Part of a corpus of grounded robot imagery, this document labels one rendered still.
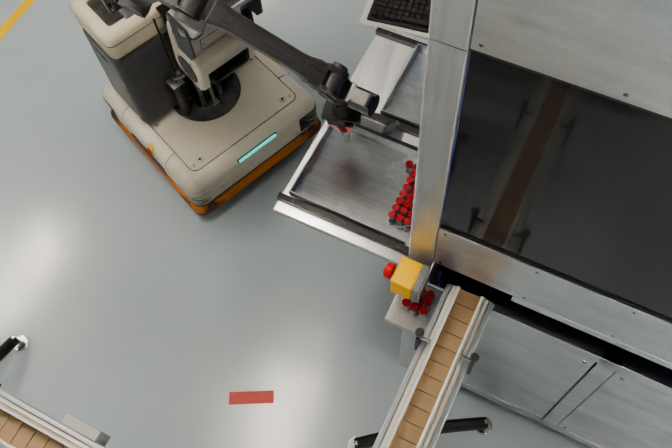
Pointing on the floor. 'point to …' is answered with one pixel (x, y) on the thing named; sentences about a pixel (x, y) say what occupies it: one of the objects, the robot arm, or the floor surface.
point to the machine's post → (442, 97)
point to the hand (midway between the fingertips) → (345, 129)
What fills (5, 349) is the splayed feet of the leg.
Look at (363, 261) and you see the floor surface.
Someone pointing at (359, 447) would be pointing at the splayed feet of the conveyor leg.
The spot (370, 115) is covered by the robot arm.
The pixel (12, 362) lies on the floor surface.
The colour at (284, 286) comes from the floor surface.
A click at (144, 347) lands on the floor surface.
